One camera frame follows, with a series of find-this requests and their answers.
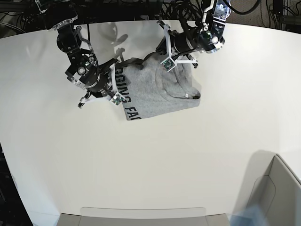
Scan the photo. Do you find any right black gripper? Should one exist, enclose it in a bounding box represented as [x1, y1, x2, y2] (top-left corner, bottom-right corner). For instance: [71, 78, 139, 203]
[88, 58, 119, 98]

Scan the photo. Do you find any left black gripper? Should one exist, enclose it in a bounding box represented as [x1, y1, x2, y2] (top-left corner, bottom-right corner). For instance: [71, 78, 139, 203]
[156, 32, 198, 56]

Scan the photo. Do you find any grey T-shirt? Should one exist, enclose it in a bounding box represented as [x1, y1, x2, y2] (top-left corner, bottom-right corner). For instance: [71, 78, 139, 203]
[115, 55, 201, 121]

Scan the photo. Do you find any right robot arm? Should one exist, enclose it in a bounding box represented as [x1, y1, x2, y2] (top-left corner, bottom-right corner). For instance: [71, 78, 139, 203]
[35, 0, 124, 105]

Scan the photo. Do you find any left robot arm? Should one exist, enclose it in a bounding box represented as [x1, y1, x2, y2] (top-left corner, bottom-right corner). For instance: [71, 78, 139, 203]
[158, 0, 231, 56]

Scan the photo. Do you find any grey bin at bottom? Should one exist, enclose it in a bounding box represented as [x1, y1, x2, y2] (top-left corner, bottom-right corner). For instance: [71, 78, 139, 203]
[57, 207, 230, 226]

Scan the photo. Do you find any grey bin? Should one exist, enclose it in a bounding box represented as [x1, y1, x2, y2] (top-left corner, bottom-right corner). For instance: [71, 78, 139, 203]
[57, 207, 230, 226]
[246, 155, 301, 226]

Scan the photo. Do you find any grey bin at right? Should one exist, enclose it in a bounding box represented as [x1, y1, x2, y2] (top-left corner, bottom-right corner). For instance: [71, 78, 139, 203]
[246, 155, 301, 226]

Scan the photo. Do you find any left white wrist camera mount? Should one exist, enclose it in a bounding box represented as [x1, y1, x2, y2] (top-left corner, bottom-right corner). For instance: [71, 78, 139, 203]
[156, 20, 198, 72]

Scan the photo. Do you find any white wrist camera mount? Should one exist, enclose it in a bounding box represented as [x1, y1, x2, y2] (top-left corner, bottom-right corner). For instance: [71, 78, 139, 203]
[156, 20, 198, 72]
[77, 62, 123, 109]

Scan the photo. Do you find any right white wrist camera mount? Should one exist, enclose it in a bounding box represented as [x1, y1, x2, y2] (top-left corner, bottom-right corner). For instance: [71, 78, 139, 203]
[77, 62, 123, 109]

